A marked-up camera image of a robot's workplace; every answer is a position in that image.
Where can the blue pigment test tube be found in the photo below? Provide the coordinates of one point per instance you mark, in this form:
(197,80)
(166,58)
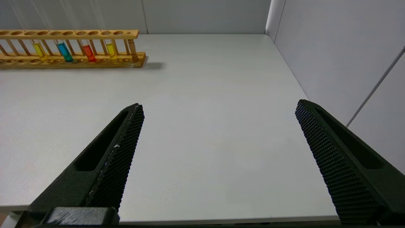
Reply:
(65,52)

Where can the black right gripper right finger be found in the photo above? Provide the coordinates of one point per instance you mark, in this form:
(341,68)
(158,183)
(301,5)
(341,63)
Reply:
(348,164)

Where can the yellow pigment test tube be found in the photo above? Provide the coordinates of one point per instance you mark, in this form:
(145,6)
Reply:
(41,52)
(111,50)

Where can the red pigment test tube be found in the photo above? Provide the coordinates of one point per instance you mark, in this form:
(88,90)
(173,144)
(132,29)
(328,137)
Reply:
(89,53)

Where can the wooden test tube rack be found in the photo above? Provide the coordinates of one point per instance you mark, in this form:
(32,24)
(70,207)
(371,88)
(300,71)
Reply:
(95,65)

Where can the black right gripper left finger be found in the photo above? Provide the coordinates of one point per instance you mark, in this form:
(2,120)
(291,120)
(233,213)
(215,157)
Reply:
(104,171)

